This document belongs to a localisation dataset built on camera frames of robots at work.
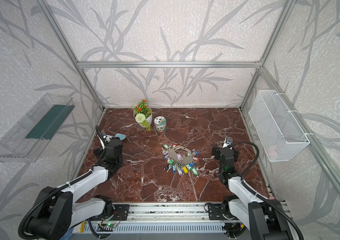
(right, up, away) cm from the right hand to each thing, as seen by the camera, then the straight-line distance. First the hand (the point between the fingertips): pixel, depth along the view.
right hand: (225, 141), depth 88 cm
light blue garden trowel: (-68, +1, +17) cm, 71 cm away
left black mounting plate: (-56, -33, -14) cm, 67 cm away
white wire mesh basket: (+14, +7, -26) cm, 30 cm away
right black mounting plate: (-9, -33, -14) cm, 37 cm away
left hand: (-68, +3, -3) cm, 68 cm away
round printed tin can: (-40, +10, +14) cm, 44 cm away
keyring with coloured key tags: (-27, -12, +4) cm, 29 cm away
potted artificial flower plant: (-51, +16, +10) cm, 55 cm away
